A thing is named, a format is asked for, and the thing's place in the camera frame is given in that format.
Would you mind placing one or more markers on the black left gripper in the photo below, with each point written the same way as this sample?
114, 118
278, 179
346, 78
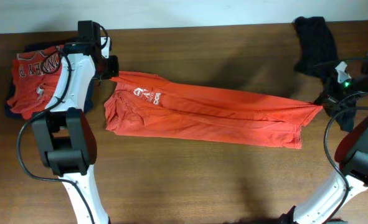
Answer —
114, 70

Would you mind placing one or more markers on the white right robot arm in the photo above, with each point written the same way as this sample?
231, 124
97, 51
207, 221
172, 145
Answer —
350, 164

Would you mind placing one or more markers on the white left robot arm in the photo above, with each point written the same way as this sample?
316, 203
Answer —
65, 140

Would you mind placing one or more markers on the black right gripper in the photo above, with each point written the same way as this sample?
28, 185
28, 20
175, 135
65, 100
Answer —
329, 98

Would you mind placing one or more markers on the red printed folded t-shirt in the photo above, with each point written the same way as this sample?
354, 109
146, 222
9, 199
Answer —
35, 76

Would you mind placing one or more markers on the orange FRAM t-shirt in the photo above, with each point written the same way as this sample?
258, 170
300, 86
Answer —
147, 105

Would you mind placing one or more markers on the black crumpled garment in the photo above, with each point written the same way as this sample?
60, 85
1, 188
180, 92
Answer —
318, 49

